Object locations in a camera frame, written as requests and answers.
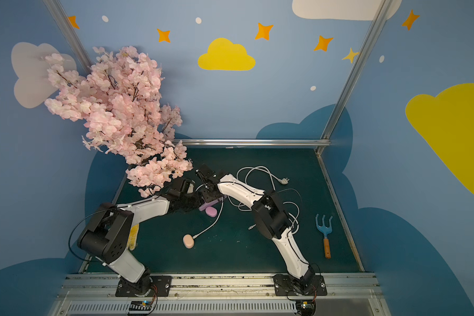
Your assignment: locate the purple power strip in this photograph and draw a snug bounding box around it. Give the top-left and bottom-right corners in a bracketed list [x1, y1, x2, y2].
[198, 199, 223, 211]

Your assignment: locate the purple earbud case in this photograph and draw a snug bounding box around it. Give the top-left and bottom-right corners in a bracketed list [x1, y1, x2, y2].
[205, 206, 219, 218]

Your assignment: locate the white pink charger cable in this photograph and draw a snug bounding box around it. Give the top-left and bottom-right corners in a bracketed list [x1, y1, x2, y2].
[191, 199, 225, 240]

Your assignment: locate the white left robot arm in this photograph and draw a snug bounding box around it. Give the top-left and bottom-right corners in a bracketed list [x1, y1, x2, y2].
[77, 178, 204, 297]

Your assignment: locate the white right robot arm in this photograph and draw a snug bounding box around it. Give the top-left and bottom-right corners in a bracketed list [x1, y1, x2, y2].
[196, 165, 320, 295]

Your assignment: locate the yellow work glove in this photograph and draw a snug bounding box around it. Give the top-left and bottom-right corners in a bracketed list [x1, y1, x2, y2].
[127, 224, 140, 251]

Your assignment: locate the pink artificial blossom tree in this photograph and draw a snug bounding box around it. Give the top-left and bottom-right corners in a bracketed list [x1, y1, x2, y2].
[44, 46, 192, 198]

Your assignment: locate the aluminium back frame rail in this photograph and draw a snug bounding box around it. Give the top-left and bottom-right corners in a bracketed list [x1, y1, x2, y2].
[172, 138, 330, 147]

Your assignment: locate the orange handled garden fork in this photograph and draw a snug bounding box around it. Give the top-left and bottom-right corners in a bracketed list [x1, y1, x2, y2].
[315, 214, 333, 259]

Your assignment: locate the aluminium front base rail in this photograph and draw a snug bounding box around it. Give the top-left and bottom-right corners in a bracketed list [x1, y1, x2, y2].
[49, 273, 391, 315]

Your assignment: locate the left aluminium frame post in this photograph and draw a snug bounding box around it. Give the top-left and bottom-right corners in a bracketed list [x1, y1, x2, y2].
[43, 0, 92, 74]

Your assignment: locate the aluminium frame post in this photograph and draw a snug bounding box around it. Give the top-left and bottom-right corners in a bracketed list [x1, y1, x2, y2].
[315, 0, 395, 158]
[43, 0, 92, 74]

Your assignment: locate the right aluminium frame post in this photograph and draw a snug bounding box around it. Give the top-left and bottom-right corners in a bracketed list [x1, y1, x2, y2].
[315, 0, 395, 158]

